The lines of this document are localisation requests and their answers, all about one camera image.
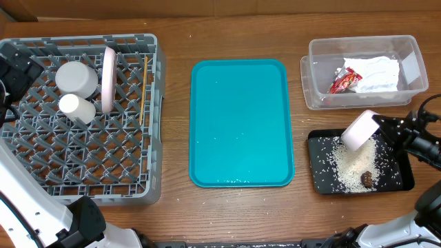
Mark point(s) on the clear plastic bin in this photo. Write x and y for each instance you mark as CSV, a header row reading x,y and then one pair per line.
x,y
327,57

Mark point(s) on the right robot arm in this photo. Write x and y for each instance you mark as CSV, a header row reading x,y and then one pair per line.
x,y
421,227

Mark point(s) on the red snack wrapper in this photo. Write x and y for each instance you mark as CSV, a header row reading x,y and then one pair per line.
x,y
344,80

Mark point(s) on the wooden chopstick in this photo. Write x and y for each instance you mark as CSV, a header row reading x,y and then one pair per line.
x,y
143,90

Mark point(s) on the white cup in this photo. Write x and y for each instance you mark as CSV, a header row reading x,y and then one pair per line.
x,y
75,107

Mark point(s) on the black rectangular tray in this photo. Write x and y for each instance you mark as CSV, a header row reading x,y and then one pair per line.
x,y
406,172

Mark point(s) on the large white plate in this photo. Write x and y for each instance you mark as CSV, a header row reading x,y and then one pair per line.
x,y
108,80

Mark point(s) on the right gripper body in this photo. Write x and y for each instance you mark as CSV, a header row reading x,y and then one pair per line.
x,y
413,139

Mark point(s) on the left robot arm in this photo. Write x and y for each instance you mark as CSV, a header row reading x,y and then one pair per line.
x,y
31,217

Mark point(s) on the small white plate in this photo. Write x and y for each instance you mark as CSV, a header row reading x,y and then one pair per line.
x,y
360,130

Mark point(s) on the grey round bowl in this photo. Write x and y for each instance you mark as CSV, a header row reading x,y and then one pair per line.
x,y
76,78

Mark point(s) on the teal plastic serving tray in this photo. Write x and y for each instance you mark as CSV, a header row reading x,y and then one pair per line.
x,y
240,124

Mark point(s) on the pile of white rice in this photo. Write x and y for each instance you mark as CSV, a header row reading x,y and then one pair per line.
x,y
355,165

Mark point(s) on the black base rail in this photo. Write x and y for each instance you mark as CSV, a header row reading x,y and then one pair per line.
x,y
305,243

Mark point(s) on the grey plastic dish rack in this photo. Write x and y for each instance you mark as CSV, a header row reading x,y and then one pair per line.
x,y
112,159

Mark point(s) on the white napkin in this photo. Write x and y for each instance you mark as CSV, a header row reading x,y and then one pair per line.
x,y
379,74

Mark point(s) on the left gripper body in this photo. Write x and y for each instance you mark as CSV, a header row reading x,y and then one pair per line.
x,y
14,84

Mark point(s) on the brown food scrap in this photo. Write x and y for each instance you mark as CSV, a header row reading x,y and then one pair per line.
x,y
366,180

